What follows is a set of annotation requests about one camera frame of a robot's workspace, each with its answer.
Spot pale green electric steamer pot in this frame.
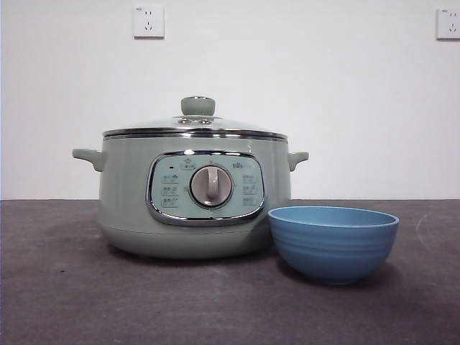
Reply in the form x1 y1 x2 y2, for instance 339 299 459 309
71 133 310 259

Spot blue ribbed bowl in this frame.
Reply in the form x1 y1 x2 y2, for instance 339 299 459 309
267 206 400 286

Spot white wall socket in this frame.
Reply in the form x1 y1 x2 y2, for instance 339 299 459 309
133 6 165 40
436 7 460 40

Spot glass lid with green knob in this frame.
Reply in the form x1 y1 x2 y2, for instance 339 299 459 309
101 96 288 139

